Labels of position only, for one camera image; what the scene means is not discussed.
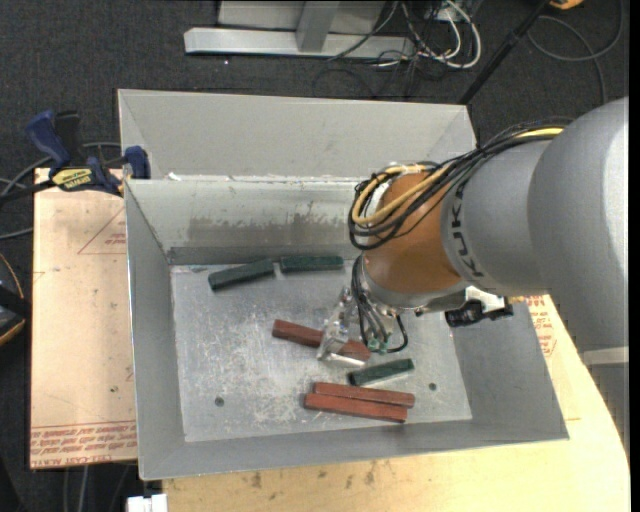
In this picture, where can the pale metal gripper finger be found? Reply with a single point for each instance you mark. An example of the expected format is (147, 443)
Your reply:
(334, 334)
(342, 360)

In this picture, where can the black cylinder on white bracket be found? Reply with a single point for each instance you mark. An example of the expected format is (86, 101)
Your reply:
(472, 314)

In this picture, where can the grey metal bin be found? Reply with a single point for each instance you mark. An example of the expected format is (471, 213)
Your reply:
(240, 360)

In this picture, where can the red-brown flat block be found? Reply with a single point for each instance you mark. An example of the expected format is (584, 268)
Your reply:
(295, 332)
(350, 407)
(370, 394)

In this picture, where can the dark green flat block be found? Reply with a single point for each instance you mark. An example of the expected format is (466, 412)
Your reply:
(381, 372)
(311, 263)
(241, 273)

